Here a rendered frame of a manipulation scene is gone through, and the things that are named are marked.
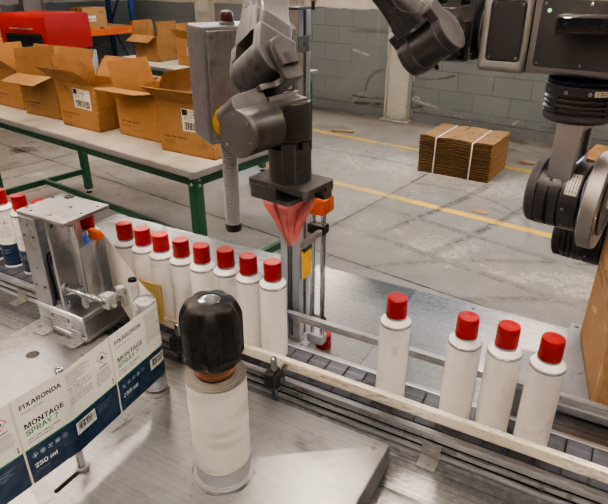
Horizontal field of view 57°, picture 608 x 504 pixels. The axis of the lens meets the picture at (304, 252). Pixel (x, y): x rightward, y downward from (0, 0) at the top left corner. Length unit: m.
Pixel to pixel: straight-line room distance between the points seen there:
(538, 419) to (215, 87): 0.72
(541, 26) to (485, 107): 5.34
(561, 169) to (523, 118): 5.18
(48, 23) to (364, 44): 3.44
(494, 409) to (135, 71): 2.76
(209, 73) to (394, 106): 6.05
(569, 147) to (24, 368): 1.13
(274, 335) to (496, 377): 0.40
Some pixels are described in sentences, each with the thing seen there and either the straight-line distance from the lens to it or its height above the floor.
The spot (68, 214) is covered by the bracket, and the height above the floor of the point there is 1.14.
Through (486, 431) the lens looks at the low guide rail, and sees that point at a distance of 0.95.
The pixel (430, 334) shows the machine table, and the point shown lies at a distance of 1.29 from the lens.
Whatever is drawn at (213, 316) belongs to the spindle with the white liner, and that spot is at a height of 1.17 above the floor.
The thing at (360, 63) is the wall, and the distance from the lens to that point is 7.20.
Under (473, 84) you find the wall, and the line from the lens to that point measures 6.56.
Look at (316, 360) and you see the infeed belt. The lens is 1.10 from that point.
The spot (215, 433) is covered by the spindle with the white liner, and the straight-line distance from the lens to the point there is 0.80.
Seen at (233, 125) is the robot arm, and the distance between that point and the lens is 0.68.
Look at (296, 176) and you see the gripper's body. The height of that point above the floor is 1.31.
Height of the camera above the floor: 1.55
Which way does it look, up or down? 26 degrees down
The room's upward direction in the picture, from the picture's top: straight up
